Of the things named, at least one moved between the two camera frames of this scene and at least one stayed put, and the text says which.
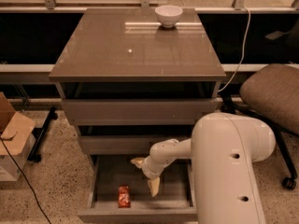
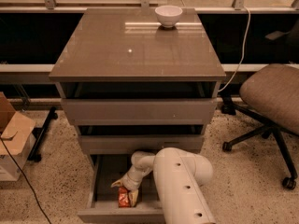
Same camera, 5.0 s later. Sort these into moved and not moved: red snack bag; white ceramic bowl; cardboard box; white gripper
Moved: white gripper
Not moved: cardboard box; white ceramic bowl; red snack bag
